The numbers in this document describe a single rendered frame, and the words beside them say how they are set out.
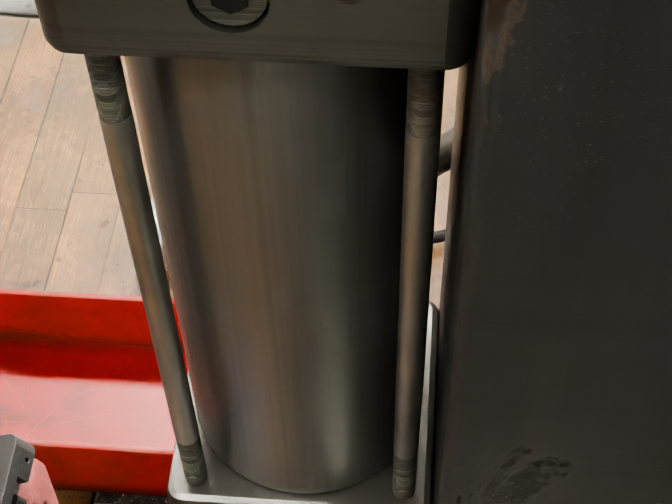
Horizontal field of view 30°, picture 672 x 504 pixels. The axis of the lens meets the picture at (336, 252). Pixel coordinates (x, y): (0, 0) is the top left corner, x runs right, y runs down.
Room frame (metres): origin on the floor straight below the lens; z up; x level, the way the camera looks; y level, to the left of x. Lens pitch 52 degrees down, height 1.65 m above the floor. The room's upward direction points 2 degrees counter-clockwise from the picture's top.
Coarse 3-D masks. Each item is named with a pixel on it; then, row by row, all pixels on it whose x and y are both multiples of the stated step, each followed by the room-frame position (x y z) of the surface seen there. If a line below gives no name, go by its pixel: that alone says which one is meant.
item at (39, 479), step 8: (40, 464) 0.29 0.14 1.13; (32, 472) 0.28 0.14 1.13; (40, 472) 0.28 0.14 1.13; (32, 480) 0.28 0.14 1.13; (40, 480) 0.28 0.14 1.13; (48, 480) 0.28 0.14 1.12; (24, 488) 0.27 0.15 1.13; (32, 488) 0.27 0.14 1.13; (40, 488) 0.28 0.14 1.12; (48, 488) 0.28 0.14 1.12; (16, 496) 0.27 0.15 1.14; (24, 496) 0.27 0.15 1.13; (32, 496) 0.27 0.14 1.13; (40, 496) 0.27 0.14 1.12; (48, 496) 0.28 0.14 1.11
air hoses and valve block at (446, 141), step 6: (444, 132) 0.32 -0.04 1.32; (450, 132) 0.31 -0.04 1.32; (444, 138) 0.31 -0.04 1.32; (450, 138) 0.31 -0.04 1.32; (444, 144) 0.31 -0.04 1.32; (450, 144) 0.31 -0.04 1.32; (444, 150) 0.31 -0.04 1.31; (450, 150) 0.31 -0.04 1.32; (444, 156) 0.31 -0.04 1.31; (450, 156) 0.31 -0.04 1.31; (444, 162) 0.31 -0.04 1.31; (450, 162) 0.31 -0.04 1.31; (438, 168) 0.31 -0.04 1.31; (444, 168) 0.31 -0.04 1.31; (450, 168) 0.31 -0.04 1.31; (438, 174) 0.31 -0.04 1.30
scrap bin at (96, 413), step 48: (0, 288) 0.52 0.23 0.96; (0, 336) 0.51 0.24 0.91; (48, 336) 0.51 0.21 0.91; (96, 336) 0.51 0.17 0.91; (144, 336) 0.50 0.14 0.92; (0, 384) 0.47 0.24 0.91; (48, 384) 0.47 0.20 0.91; (96, 384) 0.47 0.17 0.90; (144, 384) 0.47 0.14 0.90; (0, 432) 0.43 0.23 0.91; (48, 432) 0.43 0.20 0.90; (96, 432) 0.43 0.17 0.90; (144, 432) 0.43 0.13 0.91; (96, 480) 0.39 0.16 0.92; (144, 480) 0.39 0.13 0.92
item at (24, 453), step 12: (0, 444) 0.28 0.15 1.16; (12, 444) 0.28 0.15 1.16; (24, 444) 0.28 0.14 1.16; (0, 456) 0.28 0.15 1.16; (12, 456) 0.27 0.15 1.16; (24, 456) 0.28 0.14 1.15; (0, 468) 0.27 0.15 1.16; (12, 468) 0.27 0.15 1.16; (24, 468) 0.27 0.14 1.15; (0, 480) 0.26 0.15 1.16; (12, 480) 0.26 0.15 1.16; (24, 480) 0.27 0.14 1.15; (0, 492) 0.26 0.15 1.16; (12, 492) 0.26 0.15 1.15
